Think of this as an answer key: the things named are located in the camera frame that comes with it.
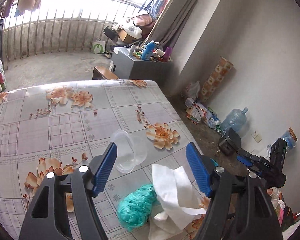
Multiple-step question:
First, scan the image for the clear plastic bowl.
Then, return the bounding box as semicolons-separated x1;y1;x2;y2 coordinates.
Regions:
110;129;147;174

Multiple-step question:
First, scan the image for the grey cabinet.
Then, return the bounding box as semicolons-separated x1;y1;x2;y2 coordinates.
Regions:
109;47;172;87

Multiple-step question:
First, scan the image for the green plastic bag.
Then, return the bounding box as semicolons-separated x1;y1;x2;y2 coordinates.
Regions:
117;184;159;231

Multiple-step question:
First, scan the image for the white green paper bag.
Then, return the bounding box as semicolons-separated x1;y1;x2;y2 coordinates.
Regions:
92;41;106;54

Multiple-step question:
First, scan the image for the purple cup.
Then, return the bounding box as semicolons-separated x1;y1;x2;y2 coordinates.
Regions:
162;47;173;61

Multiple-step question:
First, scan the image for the large water jug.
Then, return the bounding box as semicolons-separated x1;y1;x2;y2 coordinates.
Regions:
220;107;248;133

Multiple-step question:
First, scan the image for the patterned tall box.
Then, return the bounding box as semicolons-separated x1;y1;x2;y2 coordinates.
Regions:
199;57;234;102

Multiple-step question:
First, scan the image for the metal balcony railing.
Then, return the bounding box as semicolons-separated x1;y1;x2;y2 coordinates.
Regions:
2;0;140;61

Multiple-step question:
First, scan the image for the white paper towel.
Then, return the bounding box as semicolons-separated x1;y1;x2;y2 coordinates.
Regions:
152;164;206;230

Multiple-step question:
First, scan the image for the floral table cloth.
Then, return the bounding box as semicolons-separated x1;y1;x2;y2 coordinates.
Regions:
0;80;197;239

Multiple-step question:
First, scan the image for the blue detergent bottle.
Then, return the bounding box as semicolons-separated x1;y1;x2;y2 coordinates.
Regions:
141;41;157;61

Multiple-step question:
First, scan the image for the grey curtain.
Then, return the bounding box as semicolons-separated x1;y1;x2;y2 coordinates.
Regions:
143;0;199;48

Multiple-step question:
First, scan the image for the white plastic bag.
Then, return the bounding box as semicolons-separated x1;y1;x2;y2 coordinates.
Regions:
184;81;200;99

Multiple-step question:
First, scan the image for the pile of floor trash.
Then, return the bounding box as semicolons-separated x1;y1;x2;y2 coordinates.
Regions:
185;98;221;132

